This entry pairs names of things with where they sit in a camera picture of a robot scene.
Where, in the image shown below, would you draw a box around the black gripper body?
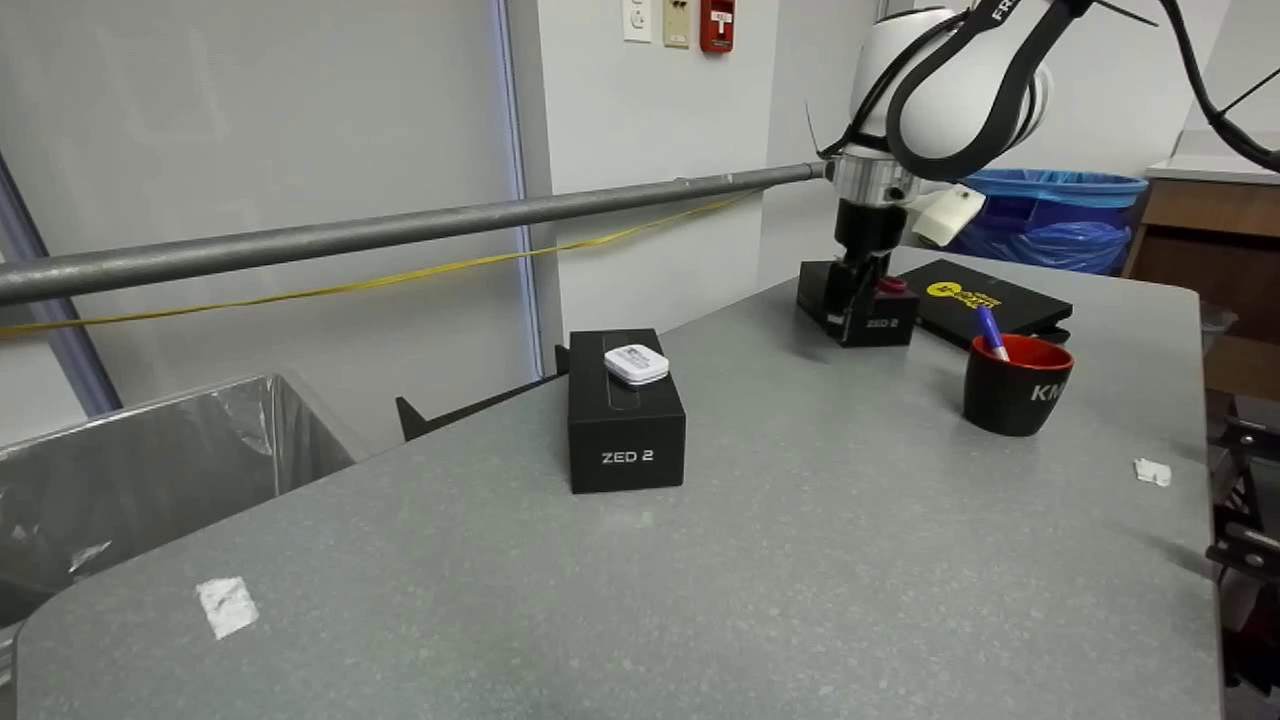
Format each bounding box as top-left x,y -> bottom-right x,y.
833,195 -> 911,269

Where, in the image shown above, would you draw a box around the black cup red inside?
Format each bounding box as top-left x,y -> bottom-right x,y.
959,330 -> 1079,441

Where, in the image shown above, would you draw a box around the low black box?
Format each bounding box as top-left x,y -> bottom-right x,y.
792,256 -> 924,353

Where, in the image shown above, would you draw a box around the flat black box yellow logo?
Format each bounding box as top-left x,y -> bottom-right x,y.
898,256 -> 1076,355

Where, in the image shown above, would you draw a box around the blue recycling bin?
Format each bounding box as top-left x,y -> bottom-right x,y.
948,163 -> 1150,281

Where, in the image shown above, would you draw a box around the small white device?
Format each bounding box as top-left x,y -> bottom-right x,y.
600,340 -> 673,390

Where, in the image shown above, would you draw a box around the red fire alarm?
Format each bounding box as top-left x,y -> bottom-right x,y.
694,0 -> 738,61

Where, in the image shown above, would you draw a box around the tall black ZED box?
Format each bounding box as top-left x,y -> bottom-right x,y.
564,325 -> 692,497

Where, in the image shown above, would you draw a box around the brown wooden desk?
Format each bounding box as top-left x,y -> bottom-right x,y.
1119,159 -> 1280,403

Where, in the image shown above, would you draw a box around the black equipment beside table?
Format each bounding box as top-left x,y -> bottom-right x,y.
1198,305 -> 1280,694

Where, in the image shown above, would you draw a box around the grey metal pole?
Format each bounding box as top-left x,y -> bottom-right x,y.
0,159 -> 833,310

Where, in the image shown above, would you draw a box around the small white tag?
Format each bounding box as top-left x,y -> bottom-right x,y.
193,572 -> 265,642

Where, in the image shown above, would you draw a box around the bin with clear plastic bag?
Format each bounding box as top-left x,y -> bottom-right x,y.
0,371 -> 360,633

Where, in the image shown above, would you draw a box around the slanted blue grey bar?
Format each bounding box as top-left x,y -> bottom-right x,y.
0,151 -> 126,420

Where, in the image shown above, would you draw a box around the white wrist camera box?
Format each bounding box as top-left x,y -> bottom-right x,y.
908,180 -> 989,251

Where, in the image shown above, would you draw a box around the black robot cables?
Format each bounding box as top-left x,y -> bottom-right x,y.
812,0 -> 1280,187

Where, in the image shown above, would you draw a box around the beige wall plate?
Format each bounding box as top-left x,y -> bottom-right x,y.
659,0 -> 694,53

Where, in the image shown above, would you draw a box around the white light switch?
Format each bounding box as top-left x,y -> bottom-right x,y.
619,0 -> 659,49

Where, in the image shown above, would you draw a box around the black table bracket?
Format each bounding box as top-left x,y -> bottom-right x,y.
390,340 -> 578,444

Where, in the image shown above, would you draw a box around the yellow cable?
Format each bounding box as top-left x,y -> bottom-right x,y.
0,195 -> 751,345

